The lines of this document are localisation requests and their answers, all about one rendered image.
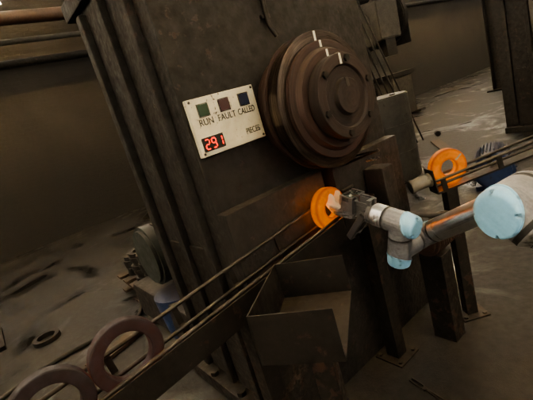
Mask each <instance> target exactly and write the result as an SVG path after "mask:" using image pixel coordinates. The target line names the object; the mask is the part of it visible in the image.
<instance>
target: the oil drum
mask: <svg viewBox="0 0 533 400"><path fill-rule="evenodd" d="M377 100H378V107H379V111H380V115H381V120H382V126H383V130H384V134H385V136H389V135H395V136H396V140H397V147H398V152H399V156H400V160H401V167H402V171H403V176H404V180H405V182H406V181H409V180H411V179H414V178H416V177H417V176H419V175H420V174H421V173H422V168H421V163H420V156H419V151H418V144H417V143H416V134H415V130H414V125H413V118H412V113H411V109H410V105H409V100H408V92H407V91H406V90H403V91H398V92H394V93H390V94H384V95H381V96H378V97H377Z"/></svg>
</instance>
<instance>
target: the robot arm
mask: <svg viewBox="0 0 533 400"><path fill-rule="evenodd" d="M355 190H358V189H355V188H351V190H348V191H346V192H345V193H343V194H341V193H340V192H339V191H338V190H336V191H335V194H334V196H333V195H332V194H330V195H329V196H328V201H327V203H326V206H327V207H328V208H329V210H330V211H331V212H332V213H333V214H335V215H337V216H340V217H345V218H349V219H352V218H355V219H356V220H355V223H354V224H353V225H352V226H351V229H350V230H349V232H348V234H347V237H348V238H349V239H350V240H352V239H354V238H356V237H358V236H359V234H360V233H361V232H362V230H363V228H364V226H365V225H366V223H369V224H371V225H374V226H377V227H378V228H381V229H384V230H387V231H388V244H387V252H386V254H387V262H388V264H389V265H390V266H391V267H394V268H396V269H405V268H407V267H409V266H410V265H411V261H412V256H414V255H415V254H416V253H418V252H420V251H421V250H423V249H425V248H426V247H427V246H429V245H431V244H434V243H437V242H439V241H441V240H445V239H447V238H450V237H453V236H455V235H458V234H460V233H464V232H466V231H468V230H471V229H474V228H477V227H479V228H480V229H481V230H482V231H483V232H484V233H485V234H487V235H488V236H490V237H492V238H495V239H497V238H499V239H501V240H506V239H509V240H510V241H511V242H512V243H513V244H515V245H516V246H517V247H529V248H531V249H533V171H518V172H516V173H514V174H512V175H510V176H508V177H507V178H505V179H503V180H501V181H500V182H498V183H496V184H493V185H491V186H489V187H487V188H486V189H485V190H484V191H483V192H481V193H480V194H479V195H478V196H477V198H476V199H474V200H472V201H470V202H467V203H465V204H463V205H461V206H459V207H457V208H454V209H452V210H450V211H448V212H446V213H443V214H441V215H439V216H438V217H434V218H432V219H431V220H428V221H424V222H423V221H422V219H421V217H419V216H417V215H415V214H414V213H410V212H408V211H403V210H399V209H396V208H393V207H390V206H386V205H383V204H381V203H377V198H375V197H373V196H370V195H367V194H365V191H363V190H358V191H361V193H360V192H358V191H355Z"/></svg>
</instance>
